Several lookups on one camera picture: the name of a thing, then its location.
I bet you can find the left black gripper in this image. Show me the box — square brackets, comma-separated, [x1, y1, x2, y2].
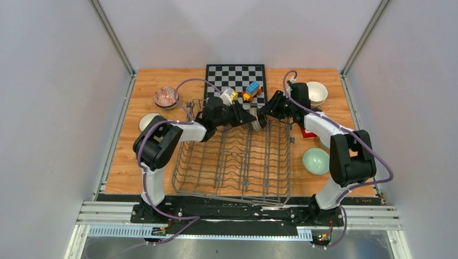
[213, 101, 257, 128]

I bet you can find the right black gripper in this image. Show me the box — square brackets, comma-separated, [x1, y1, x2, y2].
[259, 91, 297, 120]

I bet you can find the black patterned bowl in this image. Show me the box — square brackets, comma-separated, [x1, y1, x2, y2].
[248, 107, 267, 132]

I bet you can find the beige bowl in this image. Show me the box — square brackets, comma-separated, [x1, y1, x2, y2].
[306, 81, 328, 106]

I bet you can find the light blue striped bowl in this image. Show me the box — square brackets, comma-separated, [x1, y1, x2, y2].
[319, 138, 330, 149]

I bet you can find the mint green bowl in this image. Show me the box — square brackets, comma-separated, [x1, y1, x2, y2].
[302, 148, 329, 175]

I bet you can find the blue zigzag bowl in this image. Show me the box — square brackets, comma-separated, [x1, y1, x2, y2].
[153, 86, 177, 106]

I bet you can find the teal white dotted bowl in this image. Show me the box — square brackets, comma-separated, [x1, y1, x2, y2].
[139, 113, 160, 132]

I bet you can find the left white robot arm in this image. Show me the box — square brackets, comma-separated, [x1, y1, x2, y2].
[133, 97, 258, 223]

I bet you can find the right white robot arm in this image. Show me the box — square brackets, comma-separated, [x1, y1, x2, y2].
[259, 80, 376, 225]

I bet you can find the yellow toy car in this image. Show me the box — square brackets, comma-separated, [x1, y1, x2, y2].
[231, 92, 238, 101]

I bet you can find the blue orange toy truck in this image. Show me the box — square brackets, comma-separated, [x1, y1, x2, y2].
[242, 81, 263, 103]

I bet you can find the red toy block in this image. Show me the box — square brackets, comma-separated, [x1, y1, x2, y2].
[300, 127, 317, 138]

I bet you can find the black white checkerboard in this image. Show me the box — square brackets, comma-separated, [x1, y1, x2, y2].
[204, 64, 268, 110]

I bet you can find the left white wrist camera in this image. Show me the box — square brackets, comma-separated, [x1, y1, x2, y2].
[220, 87, 234, 106]

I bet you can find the grey wire dish rack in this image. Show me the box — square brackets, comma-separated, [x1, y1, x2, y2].
[171, 117, 294, 206]

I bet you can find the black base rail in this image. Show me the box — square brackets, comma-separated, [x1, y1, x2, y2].
[130, 195, 344, 236]

